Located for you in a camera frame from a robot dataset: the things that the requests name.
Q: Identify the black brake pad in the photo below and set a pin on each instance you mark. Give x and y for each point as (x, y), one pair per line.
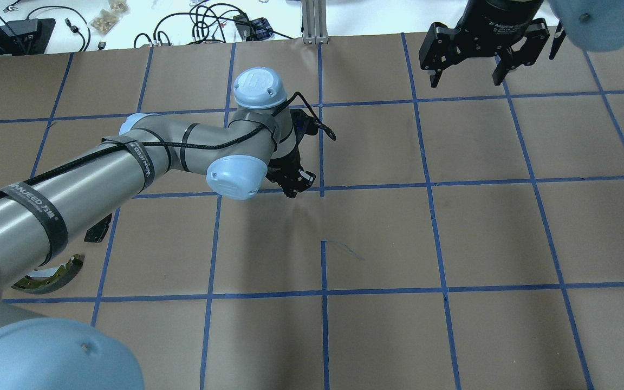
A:
(97, 232)

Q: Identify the aluminium frame post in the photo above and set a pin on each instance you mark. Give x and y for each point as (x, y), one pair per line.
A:
(314, 22)

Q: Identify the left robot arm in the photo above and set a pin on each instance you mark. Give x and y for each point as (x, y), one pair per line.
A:
(39, 216)

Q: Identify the brass brake shoe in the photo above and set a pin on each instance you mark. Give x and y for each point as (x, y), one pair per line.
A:
(49, 280)

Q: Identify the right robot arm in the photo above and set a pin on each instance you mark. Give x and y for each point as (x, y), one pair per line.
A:
(596, 26)

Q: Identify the bag of small parts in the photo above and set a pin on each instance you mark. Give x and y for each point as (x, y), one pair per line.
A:
(109, 16)

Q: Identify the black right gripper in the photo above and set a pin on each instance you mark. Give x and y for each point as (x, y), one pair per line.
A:
(499, 19)

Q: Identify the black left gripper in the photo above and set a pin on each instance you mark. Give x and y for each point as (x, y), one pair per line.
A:
(288, 166)

